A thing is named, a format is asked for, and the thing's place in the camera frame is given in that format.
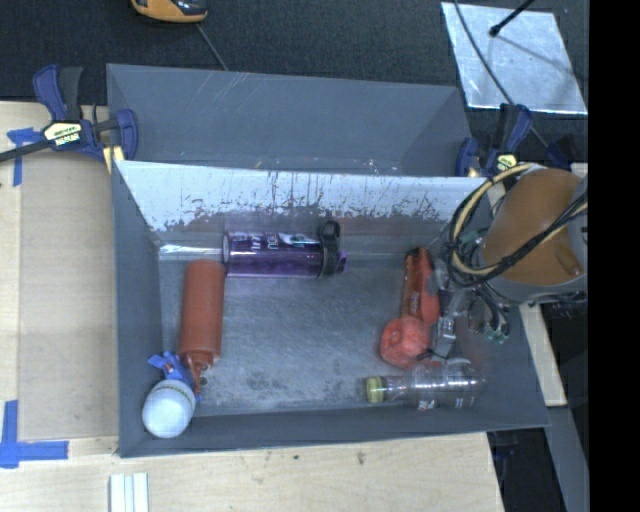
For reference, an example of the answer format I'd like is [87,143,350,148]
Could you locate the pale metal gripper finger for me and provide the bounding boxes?
[433,318,458,358]
[425,350,472,372]

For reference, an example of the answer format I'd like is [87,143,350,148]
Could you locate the clear plastic bottle yellow cap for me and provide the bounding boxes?
[363,370,489,412]

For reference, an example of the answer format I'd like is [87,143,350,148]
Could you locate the orange packet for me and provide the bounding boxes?
[399,246,442,327]

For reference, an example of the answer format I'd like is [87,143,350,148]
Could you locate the orange-red sponge ball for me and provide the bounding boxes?
[378,315,433,372]

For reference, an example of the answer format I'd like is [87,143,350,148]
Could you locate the grey metal bin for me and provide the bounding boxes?
[105,63,552,459]

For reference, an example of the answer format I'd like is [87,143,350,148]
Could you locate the purple bottle with black cap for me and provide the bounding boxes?
[221,219,349,280]

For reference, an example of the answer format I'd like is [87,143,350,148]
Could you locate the red-brown squeeze bottle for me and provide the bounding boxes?
[176,258,228,397]

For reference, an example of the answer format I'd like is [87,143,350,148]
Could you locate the white spray bottle blue top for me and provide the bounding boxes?
[141,350,203,440]

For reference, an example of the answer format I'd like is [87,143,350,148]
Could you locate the pale wood board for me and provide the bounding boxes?
[17,149,122,443]

